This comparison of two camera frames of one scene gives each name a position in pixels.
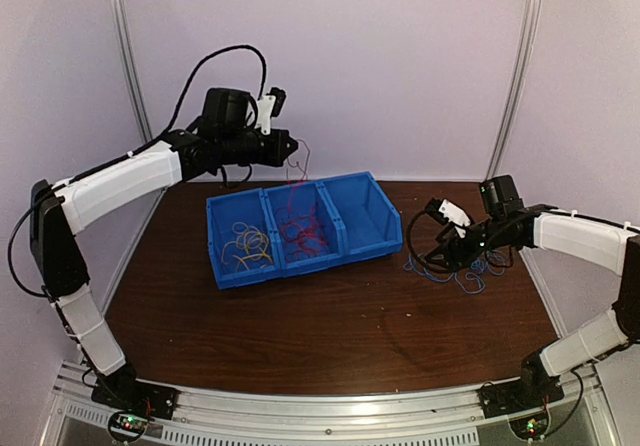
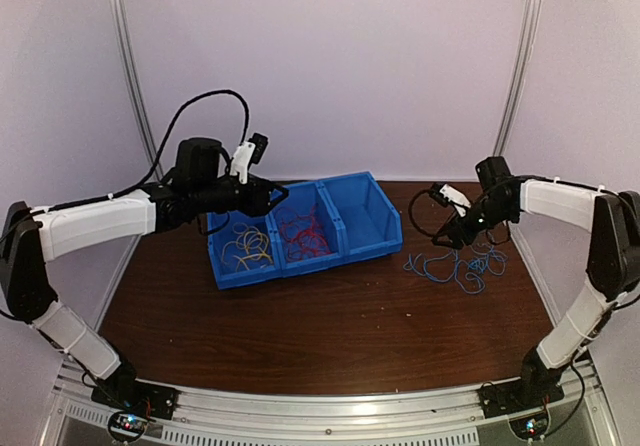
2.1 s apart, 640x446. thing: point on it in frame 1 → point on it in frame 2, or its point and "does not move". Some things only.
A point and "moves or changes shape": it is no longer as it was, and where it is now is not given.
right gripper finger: [439, 252] → [447, 229]
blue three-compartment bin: [261, 235] does not move
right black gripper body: [467, 255] → [492, 214]
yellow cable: [254, 242] does not move
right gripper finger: [441, 263] → [447, 241]
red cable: [300, 232] moves or changes shape
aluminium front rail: [443, 417] does not move
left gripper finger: [293, 151] → [277, 201]
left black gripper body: [270, 155] → [253, 204]
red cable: [302, 236] does not move
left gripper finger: [291, 142] → [278, 186]
